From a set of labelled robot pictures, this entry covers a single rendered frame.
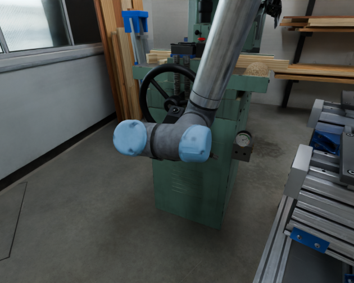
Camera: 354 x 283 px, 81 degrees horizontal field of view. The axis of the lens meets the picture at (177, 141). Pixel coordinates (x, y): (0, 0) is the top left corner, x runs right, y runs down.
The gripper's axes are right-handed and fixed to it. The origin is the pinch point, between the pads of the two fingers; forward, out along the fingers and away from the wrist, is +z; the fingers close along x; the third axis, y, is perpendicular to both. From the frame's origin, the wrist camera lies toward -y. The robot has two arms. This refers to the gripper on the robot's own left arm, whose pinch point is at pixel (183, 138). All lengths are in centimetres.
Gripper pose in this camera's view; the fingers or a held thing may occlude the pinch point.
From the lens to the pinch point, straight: 74.3
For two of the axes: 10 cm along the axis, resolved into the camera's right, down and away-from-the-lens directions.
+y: -2.0, 9.8, 0.2
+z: 3.4, 0.5, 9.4
